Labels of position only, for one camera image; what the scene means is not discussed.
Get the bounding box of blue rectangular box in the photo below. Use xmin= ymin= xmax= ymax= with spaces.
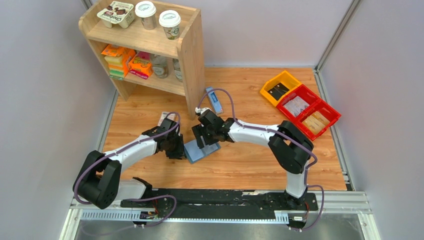
xmin=205 ymin=86 xmax=224 ymax=115

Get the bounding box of blue leather card holder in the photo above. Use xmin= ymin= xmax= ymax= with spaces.
xmin=184 ymin=140 xmax=221 ymax=164

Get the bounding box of right glass jar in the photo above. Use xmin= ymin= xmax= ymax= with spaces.
xmin=172 ymin=58 xmax=183 ymax=82

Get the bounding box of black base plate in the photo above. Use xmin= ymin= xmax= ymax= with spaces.
xmin=120 ymin=184 xmax=319 ymax=220

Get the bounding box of stack of coloured sponges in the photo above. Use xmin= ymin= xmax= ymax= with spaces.
xmin=104 ymin=55 xmax=125 ymax=78

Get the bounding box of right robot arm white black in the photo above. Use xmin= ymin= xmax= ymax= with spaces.
xmin=192 ymin=107 xmax=314 ymax=210

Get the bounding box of glass jar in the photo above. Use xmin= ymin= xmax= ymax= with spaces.
xmin=172 ymin=58 xmax=183 ymax=82
xmin=149 ymin=53 xmax=169 ymax=79

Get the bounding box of aluminium rail frame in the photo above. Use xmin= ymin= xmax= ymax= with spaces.
xmin=60 ymin=185 xmax=380 ymax=240

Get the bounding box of left white lidded paper cup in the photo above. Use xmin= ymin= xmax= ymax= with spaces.
xmin=135 ymin=0 xmax=157 ymax=30

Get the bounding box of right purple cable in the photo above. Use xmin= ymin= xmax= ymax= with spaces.
xmin=196 ymin=88 xmax=326 ymax=232

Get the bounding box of orange pink snack bag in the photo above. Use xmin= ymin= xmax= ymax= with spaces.
xmin=128 ymin=51 xmax=153 ymax=79

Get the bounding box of yellow plastic bin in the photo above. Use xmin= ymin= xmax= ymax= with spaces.
xmin=259 ymin=70 xmax=302 ymax=107

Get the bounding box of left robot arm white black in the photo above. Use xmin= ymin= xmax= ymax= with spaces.
xmin=72 ymin=118 xmax=186 ymax=210

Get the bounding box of purple cable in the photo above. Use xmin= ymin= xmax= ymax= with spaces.
xmin=72 ymin=111 xmax=181 ymax=228
xmin=196 ymin=88 xmax=326 ymax=232

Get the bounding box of left glass jar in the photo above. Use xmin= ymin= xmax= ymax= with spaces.
xmin=149 ymin=53 xmax=169 ymax=79

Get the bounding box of small pink packet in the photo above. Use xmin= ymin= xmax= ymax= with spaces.
xmin=157 ymin=111 xmax=175 ymax=127

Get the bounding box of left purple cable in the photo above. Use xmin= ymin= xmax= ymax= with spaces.
xmin=72 ymin=111 xmax=181 ymax=228

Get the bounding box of wooden shelf unit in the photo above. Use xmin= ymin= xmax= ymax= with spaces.
xmin=78 ymin=0 xmax=206 ymax=119

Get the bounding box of orange snack box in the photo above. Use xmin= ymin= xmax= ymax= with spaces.
xmin=101 ymin=44 xmax=136 ymax=77

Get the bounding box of right white lidded paper cup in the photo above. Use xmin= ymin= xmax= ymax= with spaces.
xmin=159 ymin=10 xmax=182 ymax=40

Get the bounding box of red plastic bin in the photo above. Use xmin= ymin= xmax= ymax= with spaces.
xmin=276 ymin=84 xmax=321 ymax=122
xmin=294 ymin=100 xmax=342 ymax=141

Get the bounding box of middle red plastic bin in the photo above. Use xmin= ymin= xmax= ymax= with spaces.
xmin=276 ymin=84 xmax=321 ymax=122

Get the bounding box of chocolate pudding cup pack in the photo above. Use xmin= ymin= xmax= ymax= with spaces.
xmin=96 ymin=0 xmax=135 ymax=29

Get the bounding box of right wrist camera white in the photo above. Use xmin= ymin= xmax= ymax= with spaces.
xmin=194 ymin=107 xmax=211 ymax=116

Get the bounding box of white lidded paper cup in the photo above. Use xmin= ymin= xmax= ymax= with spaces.
xmin=135 ymin=0 xmax=157 ymax=30
xmin=159 ymin=10 xmax=182 ymax=40

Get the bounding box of near red plastic bin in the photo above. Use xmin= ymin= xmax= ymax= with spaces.
xmin=294 ymin=100 xmax=342 ymax=141

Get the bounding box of black card in yellow bin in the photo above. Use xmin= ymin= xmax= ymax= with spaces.
xmin=267 ymin=83 xmax=289 ymax=101

